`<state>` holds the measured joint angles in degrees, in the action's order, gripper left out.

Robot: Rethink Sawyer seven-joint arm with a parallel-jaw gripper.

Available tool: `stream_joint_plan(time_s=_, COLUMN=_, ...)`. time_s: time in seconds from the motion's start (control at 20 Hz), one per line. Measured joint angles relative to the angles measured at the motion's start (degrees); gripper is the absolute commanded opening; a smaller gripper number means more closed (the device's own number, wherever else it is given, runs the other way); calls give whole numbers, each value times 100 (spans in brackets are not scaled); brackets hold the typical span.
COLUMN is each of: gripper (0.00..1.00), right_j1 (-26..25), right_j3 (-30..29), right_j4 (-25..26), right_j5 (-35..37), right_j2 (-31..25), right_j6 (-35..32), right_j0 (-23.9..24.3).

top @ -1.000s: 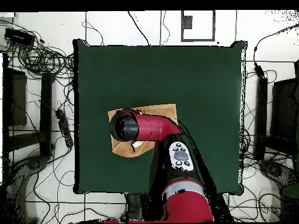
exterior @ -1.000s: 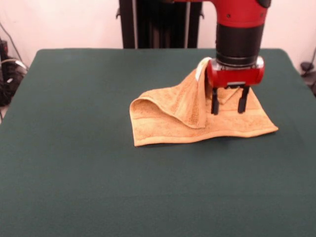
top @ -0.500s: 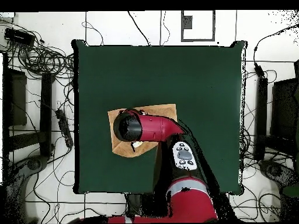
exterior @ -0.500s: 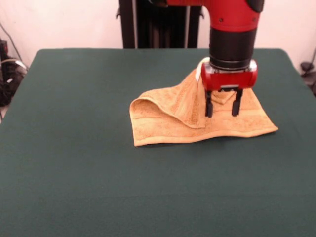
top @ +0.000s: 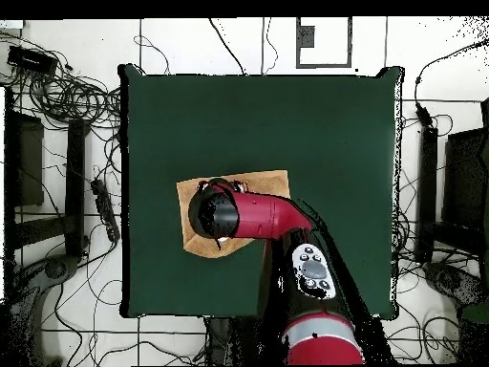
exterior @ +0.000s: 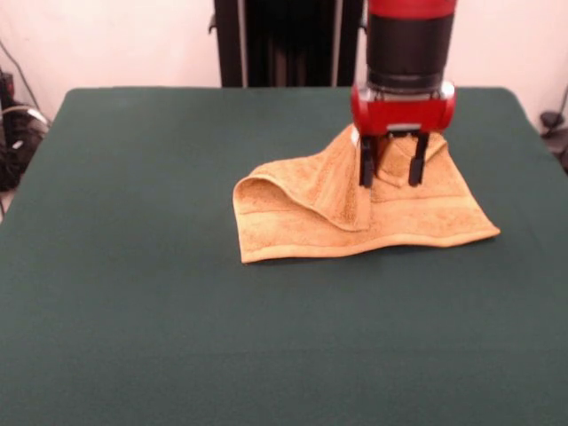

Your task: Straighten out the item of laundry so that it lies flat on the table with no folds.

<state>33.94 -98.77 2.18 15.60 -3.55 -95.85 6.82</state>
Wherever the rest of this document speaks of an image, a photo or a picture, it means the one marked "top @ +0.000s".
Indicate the orange terry towel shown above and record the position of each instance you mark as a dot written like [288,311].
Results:
[267,183]

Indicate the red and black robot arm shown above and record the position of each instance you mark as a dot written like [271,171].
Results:
[267,218]

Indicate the dark green table cloth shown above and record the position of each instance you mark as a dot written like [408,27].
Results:
[191,122]

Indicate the black power strip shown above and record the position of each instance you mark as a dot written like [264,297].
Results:
[105,206]

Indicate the grey stand base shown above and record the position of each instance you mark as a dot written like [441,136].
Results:
[34,290]
[454,283]

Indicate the black rectangular box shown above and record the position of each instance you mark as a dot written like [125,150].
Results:
[32,60]

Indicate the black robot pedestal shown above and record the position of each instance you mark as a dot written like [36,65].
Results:
[229,340]

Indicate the black frame stand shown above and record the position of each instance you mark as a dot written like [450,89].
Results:
[74,183]
[464,179]

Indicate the grey square frame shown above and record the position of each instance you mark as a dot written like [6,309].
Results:
[305,36]

